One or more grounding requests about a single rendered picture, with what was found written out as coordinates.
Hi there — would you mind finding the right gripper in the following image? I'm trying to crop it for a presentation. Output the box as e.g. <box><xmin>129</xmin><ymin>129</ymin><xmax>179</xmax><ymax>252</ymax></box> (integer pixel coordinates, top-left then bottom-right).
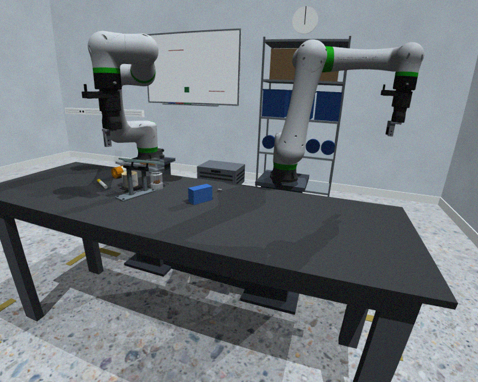
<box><xmin>82</xmin><ymin>73</ymin><xmax>122</xmax><ymax>147</ymax></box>

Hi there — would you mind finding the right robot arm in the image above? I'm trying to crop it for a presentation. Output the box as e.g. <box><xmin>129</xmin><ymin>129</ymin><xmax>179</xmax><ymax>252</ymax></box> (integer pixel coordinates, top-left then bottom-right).
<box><xmin>88</xmin><ymin>31</ymin><xmax>165</xmax><ymax>160</ymax></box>

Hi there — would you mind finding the blue rectangular block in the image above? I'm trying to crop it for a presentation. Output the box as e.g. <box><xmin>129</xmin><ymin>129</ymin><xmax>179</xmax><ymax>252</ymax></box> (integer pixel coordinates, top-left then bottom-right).
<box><xmin>188</xmin><ymin>184</ymin><xmax>212</xmax><ymax>205</ymax></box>

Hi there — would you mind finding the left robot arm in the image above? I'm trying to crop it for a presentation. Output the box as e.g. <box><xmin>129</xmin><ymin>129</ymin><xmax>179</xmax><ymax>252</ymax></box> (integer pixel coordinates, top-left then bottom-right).
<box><xmin>270</xmin><ymin>39</ymin><xmax>424</xmax><ymax>182</ymax></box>

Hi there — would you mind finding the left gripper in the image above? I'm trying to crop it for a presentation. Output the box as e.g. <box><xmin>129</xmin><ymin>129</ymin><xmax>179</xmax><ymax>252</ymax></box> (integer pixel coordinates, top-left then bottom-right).
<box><xmin>381</xmin><ymin>76</ymin><xmax>418</xmax><ymax>136</ymax></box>

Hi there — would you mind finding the white tube with yellow cap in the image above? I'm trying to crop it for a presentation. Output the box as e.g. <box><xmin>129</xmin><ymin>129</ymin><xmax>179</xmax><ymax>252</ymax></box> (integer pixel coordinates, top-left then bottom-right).
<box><xmin>97</xmin><ymin>179</ymin><xmax>108</xmax><ymax>189</ymax></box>

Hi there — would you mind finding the clear glass vial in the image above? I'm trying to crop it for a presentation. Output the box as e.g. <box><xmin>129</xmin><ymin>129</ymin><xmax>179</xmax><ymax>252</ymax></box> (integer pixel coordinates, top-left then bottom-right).
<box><xmin>150</xmin><ymin>173</ymin><xmax>163</xmax><ymax>190</ymax></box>

